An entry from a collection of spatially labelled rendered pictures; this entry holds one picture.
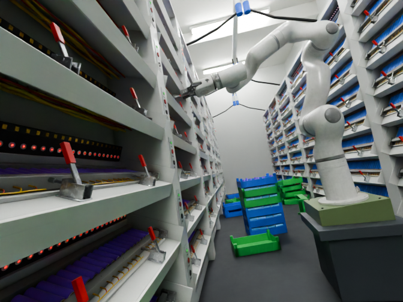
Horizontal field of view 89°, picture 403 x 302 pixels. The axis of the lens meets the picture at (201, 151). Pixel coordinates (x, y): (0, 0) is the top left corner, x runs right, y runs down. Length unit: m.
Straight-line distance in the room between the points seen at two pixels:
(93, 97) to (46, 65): 0.10
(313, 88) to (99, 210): 1.00
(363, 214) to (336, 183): 0.15
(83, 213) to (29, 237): 0.08
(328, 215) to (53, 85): 0.97
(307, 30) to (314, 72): 0.19
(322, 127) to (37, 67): 0.93
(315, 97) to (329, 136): 0.21
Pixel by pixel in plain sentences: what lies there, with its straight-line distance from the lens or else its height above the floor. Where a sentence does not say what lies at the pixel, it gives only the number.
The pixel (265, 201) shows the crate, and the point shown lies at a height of 0.27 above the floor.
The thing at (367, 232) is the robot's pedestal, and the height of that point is 0.26.
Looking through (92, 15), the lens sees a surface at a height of 0.92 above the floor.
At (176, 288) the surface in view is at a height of 0.21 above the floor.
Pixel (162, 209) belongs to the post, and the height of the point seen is 0.47.
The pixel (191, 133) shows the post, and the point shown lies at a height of 0.86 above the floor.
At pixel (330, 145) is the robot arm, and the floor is 0.60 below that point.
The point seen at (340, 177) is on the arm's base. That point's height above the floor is 0.46.
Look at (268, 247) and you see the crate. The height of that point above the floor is 0.03.
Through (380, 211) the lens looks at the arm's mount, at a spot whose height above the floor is 0.32.
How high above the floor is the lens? 0.56
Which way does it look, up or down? 7 degrees up
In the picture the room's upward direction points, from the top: 9 degrees counter-clockwise
